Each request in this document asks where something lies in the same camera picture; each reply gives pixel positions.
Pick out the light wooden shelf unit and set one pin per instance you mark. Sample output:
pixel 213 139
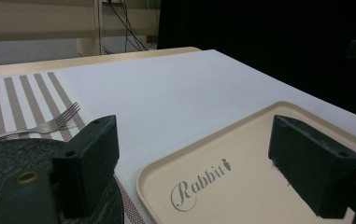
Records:
pixel 41 21

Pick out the dark round plate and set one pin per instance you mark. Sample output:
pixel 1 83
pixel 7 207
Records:
pixel 17 155

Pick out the striped placemat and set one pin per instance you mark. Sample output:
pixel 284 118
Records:
pixel 26 102

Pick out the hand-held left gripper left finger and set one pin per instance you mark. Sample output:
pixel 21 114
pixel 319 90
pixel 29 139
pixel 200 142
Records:
pixel 85 165

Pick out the white table sheet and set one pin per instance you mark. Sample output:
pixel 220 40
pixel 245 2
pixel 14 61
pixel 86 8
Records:
pixel 166 93

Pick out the silver fork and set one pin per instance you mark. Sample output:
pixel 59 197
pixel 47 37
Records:
pixel 46 127

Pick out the black curtain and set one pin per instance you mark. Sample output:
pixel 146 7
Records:
pixel 259 31

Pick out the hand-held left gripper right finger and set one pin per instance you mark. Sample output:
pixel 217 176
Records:
pixel 316 168

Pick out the light wooden table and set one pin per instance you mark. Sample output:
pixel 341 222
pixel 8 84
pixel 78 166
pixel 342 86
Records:
pixel 73 62

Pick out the beige tray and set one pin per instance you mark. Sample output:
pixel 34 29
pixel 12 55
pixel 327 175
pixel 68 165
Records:
pixel 228 193

